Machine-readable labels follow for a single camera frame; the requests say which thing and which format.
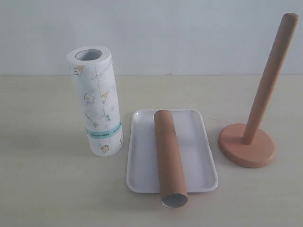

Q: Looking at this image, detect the printed paper towel roll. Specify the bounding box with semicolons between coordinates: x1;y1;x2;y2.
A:
67;46;124;157

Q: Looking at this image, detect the brown cardboard tube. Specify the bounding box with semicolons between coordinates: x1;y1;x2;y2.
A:
154;110;188;209

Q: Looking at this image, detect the wooden paper towel holder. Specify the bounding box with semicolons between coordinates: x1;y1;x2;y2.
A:
218;13;299;168

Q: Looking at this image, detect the white rectangular plastic tray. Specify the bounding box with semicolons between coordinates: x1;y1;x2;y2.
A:
126;109;218;193

